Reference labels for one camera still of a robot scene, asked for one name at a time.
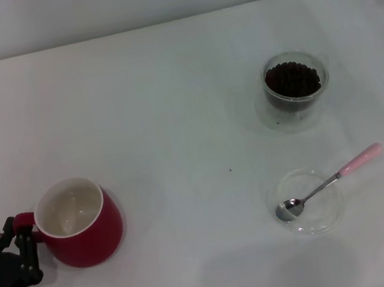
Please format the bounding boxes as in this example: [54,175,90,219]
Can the red ceramic mug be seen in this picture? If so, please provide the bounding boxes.
[8,170,130,279]

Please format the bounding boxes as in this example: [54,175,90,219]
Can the dark coffee beans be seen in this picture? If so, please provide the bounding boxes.
[262,56,327,116]

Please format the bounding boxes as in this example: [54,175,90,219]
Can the clear glass cup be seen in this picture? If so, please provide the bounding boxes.
[257,45,337,120]

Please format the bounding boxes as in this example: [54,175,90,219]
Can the clear glass saucer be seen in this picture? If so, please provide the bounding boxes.
[260,161,352,244]

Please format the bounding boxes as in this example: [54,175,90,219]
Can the pink handled metal spoon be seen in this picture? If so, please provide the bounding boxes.
[266,141,384,224]

